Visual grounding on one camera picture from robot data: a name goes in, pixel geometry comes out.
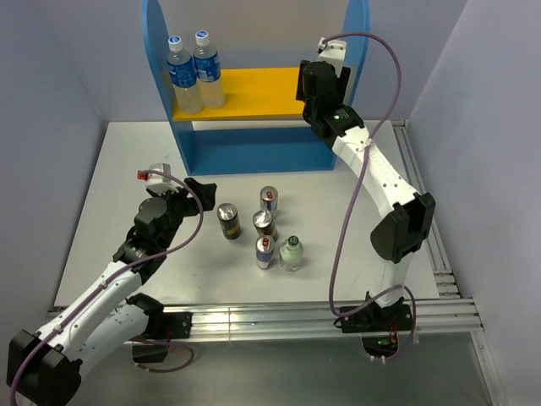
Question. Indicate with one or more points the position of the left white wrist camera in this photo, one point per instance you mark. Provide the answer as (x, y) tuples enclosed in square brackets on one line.
[(156, 181)]

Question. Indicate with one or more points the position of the blue and yellow shelf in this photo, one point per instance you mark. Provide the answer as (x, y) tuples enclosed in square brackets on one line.
[(259, 130)]

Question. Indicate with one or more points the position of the black yellow can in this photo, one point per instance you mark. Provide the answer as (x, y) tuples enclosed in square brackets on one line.
[(264, 224), (227, 214)]

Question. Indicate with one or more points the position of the aluminium side rail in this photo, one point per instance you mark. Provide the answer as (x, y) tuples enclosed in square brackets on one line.
[(443, 274)]

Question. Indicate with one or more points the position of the green-capped glass bottle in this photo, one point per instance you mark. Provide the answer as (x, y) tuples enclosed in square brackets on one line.
[(291, 254)]

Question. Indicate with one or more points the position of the red bull can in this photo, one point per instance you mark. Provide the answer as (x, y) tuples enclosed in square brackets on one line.
[(264, 251), (269, 199)]

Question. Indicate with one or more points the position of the aluminium front rail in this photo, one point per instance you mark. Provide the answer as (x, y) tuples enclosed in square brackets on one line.
[(264, 322)]

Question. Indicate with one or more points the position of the far red bull can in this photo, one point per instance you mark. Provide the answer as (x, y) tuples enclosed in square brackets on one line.
[(269, 199)]

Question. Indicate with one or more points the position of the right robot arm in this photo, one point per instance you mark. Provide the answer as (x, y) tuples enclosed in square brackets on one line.
[(406, 215)]

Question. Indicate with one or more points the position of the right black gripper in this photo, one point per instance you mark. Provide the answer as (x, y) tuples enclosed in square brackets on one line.
[(341, 84)]

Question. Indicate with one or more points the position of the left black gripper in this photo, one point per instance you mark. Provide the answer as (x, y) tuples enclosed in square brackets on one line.
[(190, 203)]

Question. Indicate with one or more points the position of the centre black yellow can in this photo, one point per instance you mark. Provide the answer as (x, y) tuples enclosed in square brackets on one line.
[(264, 224)]

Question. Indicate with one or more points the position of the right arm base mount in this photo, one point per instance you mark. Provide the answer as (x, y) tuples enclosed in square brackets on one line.
[(384, 332)]

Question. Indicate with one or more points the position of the left black yellow can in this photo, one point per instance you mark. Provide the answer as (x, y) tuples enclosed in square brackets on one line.
[(227, 214)]

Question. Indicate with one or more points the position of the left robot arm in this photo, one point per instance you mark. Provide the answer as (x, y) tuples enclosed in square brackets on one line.
[(47, 366)]

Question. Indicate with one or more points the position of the right plastic water bottle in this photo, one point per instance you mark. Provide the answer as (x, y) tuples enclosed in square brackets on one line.
[(207, 63)]

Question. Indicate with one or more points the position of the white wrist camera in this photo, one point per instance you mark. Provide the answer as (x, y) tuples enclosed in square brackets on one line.
[(332, 52), (156, 181)]

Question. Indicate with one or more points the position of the plastic water bottle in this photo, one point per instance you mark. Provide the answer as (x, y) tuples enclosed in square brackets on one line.
[(184, 77), (207, 63)]

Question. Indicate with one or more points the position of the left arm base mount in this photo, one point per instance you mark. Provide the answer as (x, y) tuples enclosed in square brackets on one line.
[(152, 346)]

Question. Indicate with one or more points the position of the near red bull can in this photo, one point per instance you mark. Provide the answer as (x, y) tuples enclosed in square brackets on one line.
[(264, 251)]

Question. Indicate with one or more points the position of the left plastic water bottle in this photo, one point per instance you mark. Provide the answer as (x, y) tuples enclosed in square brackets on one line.
[(184, 77)]

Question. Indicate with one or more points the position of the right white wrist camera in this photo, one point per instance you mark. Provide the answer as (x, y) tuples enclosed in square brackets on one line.
[(332, 52)]

